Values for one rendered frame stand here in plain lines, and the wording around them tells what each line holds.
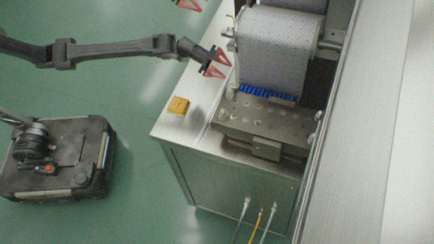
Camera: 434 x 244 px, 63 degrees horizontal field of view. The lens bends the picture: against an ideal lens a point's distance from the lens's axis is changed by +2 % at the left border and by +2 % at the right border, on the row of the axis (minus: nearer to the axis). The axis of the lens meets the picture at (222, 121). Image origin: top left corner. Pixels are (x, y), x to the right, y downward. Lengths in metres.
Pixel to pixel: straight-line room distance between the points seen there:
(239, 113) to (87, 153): 1.27
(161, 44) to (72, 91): 1.79
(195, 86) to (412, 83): 0.91
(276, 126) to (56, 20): 2.76
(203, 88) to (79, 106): 1.51
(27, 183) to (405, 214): 2.05
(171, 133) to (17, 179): 1.25
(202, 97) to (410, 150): 0.91
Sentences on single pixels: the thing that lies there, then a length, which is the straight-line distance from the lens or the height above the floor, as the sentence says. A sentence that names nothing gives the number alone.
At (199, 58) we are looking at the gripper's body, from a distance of 1.25.
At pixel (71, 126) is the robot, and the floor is 0.24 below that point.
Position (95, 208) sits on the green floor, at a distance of 2.39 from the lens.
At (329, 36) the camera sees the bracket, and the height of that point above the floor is 1.29.
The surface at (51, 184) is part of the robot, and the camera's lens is 2.29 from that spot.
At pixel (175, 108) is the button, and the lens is 1.42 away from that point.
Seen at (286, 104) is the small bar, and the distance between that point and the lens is 1.25.
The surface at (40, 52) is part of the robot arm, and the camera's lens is 1.41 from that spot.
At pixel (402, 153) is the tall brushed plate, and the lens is 0.76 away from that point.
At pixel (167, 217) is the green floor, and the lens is 2.22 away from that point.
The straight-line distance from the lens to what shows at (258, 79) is 1.28.
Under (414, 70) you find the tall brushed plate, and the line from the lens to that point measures 0.89.
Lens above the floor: 2.06
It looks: 57 degrees down
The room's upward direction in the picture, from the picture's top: 9 degrees counter-clockwise
